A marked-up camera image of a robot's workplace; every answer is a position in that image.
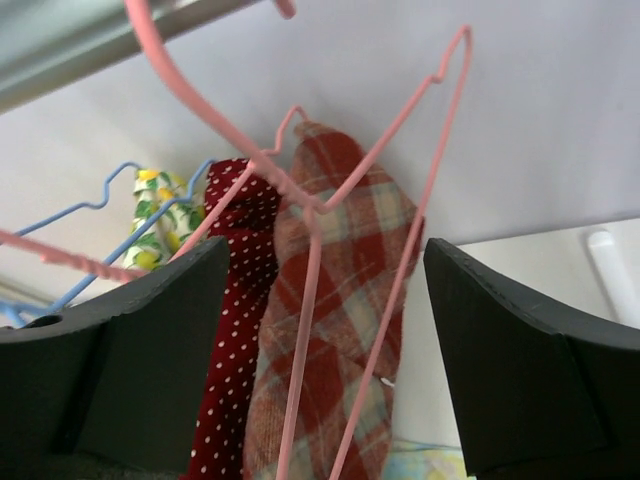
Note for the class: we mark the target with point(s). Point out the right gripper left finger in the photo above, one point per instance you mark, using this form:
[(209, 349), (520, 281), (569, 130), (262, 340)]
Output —
[(111, 388)]

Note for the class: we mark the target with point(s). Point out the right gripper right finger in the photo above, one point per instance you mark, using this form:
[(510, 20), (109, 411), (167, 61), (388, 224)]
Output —
[(540, 390)]

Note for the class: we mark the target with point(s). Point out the pastel floral cloth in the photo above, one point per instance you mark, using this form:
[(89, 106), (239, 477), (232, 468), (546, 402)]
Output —
[(413, 460)]

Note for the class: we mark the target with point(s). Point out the red plaid skirt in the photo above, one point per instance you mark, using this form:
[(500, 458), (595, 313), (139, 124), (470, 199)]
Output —
[(363, 241)]

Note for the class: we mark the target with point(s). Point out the pink wire hanger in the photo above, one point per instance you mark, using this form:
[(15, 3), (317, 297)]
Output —
[(54, 255), (152, 45)]

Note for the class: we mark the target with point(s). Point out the lemon print skirt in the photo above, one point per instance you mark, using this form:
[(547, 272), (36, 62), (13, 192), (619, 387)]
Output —
[(164, 215)]

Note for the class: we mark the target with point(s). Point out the red polka dot skirt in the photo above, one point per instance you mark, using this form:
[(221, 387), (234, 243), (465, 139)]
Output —
[(247, 223)]

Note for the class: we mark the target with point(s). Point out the metal clothes rack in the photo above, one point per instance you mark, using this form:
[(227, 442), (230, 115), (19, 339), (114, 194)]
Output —
[(46, 45)]

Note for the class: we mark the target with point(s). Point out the blue wire hanger right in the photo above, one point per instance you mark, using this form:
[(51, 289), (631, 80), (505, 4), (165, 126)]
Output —
[(118, 252)]

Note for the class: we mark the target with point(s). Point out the blue wire hanger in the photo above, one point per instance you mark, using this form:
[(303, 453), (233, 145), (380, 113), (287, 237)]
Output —
[(118, 252), (101, 203)]

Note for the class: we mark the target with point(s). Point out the blue wire hanger left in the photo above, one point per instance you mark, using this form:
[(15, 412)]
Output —
[(101, 203)]

